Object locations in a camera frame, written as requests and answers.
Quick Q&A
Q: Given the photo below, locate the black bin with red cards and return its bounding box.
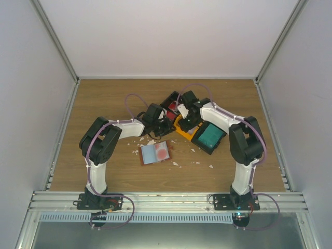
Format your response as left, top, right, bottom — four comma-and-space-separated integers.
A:
160, 91, 179, 122

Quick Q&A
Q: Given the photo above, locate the red white credit card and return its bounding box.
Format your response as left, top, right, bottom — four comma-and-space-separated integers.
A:
155, 143, 169, 161

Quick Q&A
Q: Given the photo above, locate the brown leather card holder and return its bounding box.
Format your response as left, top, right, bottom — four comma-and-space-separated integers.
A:
139, 141, 173, 165

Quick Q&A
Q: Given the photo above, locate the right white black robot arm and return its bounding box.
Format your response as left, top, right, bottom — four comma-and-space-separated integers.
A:
175, 91, 267, 210

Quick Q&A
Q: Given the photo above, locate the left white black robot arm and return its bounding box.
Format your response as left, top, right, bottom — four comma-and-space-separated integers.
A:
79, 104, 175, 210

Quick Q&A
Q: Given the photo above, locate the lower red card stack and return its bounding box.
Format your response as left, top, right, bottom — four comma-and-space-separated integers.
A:
166, 112, 177, 121

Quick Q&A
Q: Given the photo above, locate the red card stack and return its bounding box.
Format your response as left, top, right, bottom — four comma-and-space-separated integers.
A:
168, 101, 177, 112
166, 112, 177, 121

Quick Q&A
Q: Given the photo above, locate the upper red card stack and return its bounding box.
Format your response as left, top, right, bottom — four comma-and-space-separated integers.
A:
168, 101, 177, 112

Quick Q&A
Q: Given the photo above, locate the black bin with teal cards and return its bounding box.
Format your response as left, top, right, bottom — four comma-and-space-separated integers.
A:
191, 121, 227, 155

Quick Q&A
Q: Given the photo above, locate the teal card stack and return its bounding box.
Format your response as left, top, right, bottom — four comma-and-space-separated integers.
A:
198, 124, 224, 148

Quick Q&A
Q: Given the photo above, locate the yellow plastic bin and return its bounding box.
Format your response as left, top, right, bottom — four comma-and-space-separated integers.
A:
173, 115, 204, 143

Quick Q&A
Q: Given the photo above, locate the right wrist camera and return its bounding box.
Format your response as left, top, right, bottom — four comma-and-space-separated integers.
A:
177, 104, 189, 119

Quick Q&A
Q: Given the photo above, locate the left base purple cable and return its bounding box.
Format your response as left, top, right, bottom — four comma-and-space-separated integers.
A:
89, 196, 135, 231

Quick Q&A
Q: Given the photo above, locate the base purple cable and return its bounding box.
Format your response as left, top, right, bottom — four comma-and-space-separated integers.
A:
233, 193, 282, 231
89, 196, 135, 231

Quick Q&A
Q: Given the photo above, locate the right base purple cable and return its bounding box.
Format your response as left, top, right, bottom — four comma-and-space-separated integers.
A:
233, 193, 282, 231

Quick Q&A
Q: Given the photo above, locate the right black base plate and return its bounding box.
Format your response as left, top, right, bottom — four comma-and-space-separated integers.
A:
208, 193, 260, 211

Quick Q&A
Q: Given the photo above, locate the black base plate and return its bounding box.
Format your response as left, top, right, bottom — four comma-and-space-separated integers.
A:
208, 193, 260, 211
73, 192, 123, 211

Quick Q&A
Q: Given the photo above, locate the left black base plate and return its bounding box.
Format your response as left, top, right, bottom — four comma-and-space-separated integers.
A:
73, 192, 123, 211

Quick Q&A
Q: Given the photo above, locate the aluminium front rail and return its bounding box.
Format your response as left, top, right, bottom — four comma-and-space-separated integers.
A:
28, 191, 308, 213

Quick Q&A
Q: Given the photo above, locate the grey slotted cable duct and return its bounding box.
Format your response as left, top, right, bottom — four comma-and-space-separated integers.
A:
39, 212, 233, 224

